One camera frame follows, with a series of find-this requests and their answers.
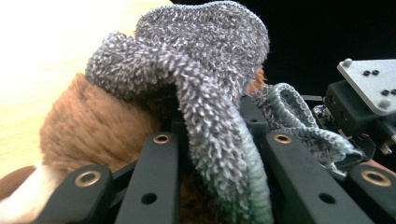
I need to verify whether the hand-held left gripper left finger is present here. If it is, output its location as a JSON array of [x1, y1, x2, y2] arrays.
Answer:
[[169, 109, 191, 147]]

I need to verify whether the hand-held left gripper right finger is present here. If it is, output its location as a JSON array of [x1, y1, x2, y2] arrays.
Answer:
[[238, 93, 270, 147]]

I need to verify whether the grey fluffy cloth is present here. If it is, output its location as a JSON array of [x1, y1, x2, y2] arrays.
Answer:
[[84, 0, 365, 224]]

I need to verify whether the brown plush toy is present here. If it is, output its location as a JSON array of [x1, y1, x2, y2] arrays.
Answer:
[[0, 31, 269, 224]]

